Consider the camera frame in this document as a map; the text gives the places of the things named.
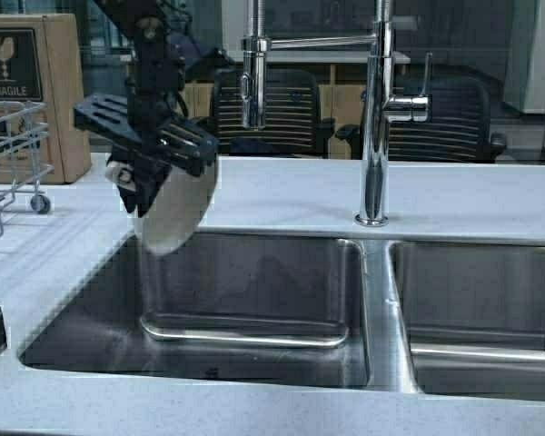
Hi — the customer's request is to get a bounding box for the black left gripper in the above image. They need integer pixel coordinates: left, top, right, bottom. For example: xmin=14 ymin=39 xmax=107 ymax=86
xmin=74 ymin=55 xmax=218 ymax=214

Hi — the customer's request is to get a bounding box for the white frying pan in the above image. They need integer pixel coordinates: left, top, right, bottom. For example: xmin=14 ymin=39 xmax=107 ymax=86
xmin=104 ymin=157 xmax=219 ymax=256

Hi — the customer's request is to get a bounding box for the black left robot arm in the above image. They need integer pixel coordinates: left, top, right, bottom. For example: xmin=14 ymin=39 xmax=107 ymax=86
xmin=74 ymin=1 xmax=228 ymax=177

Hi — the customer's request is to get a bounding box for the black office chair left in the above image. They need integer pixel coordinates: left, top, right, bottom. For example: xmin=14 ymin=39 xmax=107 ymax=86
xmin=193 ymin=68 xmax=335 ymax=159

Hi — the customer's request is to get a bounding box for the black office chair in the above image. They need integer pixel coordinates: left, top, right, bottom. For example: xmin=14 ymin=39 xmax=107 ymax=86
xmin=335 ymin=74 xmax=508 ymax=164
xmin=193 ymin=68 xmax=335 ymax=159

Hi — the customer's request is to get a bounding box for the cardboard box fragile label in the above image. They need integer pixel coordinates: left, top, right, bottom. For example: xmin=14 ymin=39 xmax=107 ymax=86
xmin=0 ymin=14 xmax=92 ymax=184

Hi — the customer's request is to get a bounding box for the chrome kitchen faucet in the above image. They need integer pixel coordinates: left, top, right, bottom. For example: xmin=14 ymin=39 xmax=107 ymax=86
xmin=241 ymin=1 xmax=431 ymax=227

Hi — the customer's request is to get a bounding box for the stainless steel double sink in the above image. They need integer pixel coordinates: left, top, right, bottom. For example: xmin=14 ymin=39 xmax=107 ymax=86
xmin=20 ymin=233 xmax=545 ymax=401

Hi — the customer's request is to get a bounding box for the black office chair right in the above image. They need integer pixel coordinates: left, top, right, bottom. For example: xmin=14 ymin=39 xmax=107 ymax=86
xmin=335 ymin=74 xmax=508 ymax=164

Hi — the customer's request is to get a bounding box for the wire dish rack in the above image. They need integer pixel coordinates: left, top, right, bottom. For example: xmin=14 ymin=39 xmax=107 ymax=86
xmin=0 ymin=101 xmax=54 ymax=237

